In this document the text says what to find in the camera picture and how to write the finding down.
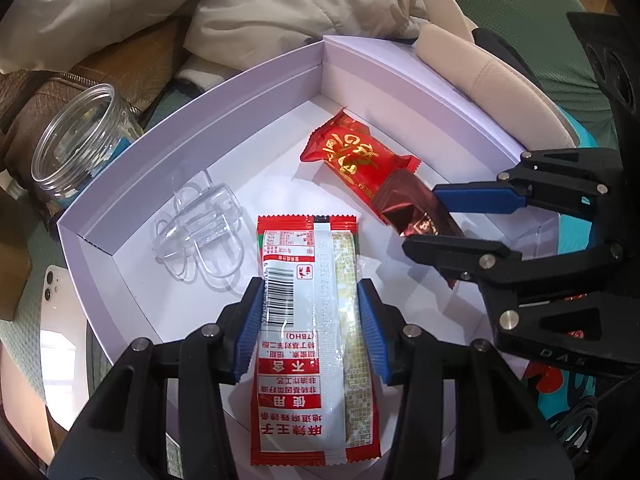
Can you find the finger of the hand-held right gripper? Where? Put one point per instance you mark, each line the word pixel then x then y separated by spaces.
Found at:
pixel 450 255
pixel 480 197

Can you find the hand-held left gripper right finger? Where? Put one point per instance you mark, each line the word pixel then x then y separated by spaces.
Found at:
pixel 372 330

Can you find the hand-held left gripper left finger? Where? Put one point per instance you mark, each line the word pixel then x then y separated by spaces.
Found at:
pixel 250 330

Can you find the dark red foil packet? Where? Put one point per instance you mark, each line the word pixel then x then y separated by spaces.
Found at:
pixel 410 210

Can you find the red and white seasoning packet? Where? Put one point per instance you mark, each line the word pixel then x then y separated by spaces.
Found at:
pixel 310 360

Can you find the clear plastic toy plane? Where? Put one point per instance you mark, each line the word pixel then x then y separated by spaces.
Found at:
pixel 200 230

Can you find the small red gold-print snack packet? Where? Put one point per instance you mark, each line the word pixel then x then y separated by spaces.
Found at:
pixel 350 152

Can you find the white cardboard gift box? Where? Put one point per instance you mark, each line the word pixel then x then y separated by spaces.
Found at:
pixel 280 195

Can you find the teal bubble mailer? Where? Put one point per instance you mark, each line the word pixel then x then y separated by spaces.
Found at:
pixel 575 395

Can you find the beige cap with black lining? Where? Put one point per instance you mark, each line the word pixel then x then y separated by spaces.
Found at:
pixel 500 85

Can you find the white smartphone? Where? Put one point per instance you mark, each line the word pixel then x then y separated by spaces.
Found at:
pixel 60 320

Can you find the small brown cardboard box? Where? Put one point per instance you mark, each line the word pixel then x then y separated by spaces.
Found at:
pixel 12 260

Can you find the clear plastic jar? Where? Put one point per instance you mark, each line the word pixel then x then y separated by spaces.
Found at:
pixel 80 145

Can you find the beige puffer jacket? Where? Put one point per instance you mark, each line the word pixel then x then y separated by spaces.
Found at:
pixel 275 10

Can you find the brown cushion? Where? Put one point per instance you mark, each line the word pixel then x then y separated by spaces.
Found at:
pixel 75 85

